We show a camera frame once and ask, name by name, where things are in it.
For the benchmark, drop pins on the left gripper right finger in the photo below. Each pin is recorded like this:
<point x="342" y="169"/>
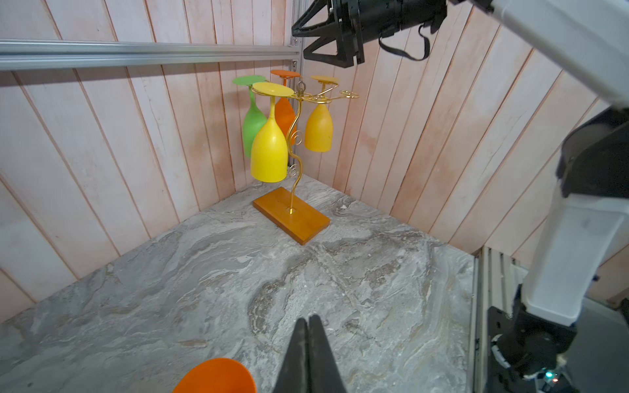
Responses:
<point x="324" y="376"/>

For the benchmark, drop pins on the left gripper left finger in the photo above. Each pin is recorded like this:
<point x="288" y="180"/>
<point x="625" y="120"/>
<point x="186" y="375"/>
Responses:
<point x="294" y="374"/>

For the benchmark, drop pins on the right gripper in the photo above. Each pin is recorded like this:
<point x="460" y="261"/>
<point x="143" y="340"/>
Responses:
<point x="340" y="40"/>

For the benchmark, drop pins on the orange wine glass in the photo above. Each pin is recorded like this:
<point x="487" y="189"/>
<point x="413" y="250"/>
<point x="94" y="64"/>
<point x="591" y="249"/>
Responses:
<point x="217" y="375"/>
<point x="284" y="113"/>

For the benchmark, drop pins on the yellow wine glass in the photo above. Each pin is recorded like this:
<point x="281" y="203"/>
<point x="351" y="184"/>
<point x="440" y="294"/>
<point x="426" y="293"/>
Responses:
<point x="269" y="153"/>
<point x="320" y="127"/>

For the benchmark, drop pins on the orange wooden rack base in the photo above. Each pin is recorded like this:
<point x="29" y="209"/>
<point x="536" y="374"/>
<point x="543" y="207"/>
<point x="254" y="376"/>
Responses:
<point x="295" y="217"/>

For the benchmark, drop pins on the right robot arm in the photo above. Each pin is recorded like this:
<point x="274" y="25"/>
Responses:
<point x="589" y="208"/>

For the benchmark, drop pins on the back green wine glass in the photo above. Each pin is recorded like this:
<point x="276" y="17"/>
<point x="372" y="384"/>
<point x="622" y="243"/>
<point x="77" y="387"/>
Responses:
<point x="254" y="119"/>

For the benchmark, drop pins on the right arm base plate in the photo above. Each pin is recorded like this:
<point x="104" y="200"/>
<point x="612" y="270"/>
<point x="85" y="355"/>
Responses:
<point x="530" y="356"/>

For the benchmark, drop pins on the aluminium mounting rail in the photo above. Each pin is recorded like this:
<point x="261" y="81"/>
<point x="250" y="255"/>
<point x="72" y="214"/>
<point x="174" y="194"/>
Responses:
<point x="496" y="278"/>

